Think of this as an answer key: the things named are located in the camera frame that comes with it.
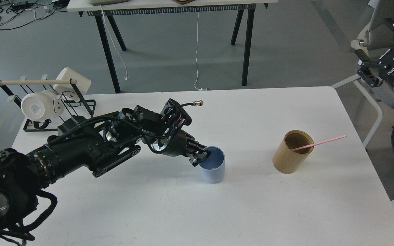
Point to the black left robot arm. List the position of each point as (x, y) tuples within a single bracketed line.
[(100, 144)]

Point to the grey office chair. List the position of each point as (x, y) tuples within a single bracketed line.
[(375, 39)]

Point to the floor cable clutter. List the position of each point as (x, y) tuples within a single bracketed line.
[(15, 14)]

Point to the pink chopstick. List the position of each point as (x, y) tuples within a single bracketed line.
[(319, 143)]

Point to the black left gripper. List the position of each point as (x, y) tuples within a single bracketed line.
[(182, 143)]

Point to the bamboo cylinder holder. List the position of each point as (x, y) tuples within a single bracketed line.
[(285, 159)]

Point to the blue plastic cup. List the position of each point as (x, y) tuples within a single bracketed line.
[(213, 166)]

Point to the wooden rack dowel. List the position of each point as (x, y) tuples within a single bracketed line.
[(37, 82)]

